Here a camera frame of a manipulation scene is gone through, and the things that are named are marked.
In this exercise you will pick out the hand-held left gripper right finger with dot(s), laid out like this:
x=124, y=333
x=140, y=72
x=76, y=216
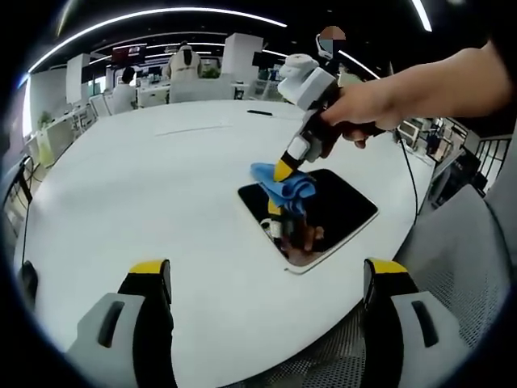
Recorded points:
x=383, y=331

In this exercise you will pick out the black metal railing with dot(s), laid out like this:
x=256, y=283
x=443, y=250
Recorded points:
x=490, y=161

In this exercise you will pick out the red display screen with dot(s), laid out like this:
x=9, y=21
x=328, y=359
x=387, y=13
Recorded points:
x=129, y=53

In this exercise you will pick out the green potted plant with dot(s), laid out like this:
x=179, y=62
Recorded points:
x=210, y=73
x=45, y=120

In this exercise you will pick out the white office chair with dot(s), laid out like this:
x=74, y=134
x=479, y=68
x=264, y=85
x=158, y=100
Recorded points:
x=186, y=92

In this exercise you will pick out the person's right hand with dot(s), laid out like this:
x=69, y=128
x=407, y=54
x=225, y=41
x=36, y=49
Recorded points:
x=367, y=109

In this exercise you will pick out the black mirror with white frame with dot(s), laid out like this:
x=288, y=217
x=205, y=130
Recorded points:
x=347, y=210

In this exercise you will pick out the grey mesh office chair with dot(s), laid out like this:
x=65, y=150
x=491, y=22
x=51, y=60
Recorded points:
x=444, y=258

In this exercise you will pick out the curved ceiling light strip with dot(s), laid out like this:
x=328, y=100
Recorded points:
x=422, y=15
x=141, y=20

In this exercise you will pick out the blue cleaning cloth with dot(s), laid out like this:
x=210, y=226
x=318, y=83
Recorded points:
x=291, y=188

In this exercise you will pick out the black pen on table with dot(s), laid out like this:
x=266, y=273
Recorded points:
x=259, y=112

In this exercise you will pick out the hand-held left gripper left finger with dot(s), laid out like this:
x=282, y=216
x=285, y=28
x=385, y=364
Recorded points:
x=155, y=323

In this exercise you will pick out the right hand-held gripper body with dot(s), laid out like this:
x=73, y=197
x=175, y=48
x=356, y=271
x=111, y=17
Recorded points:
x=311, y=87

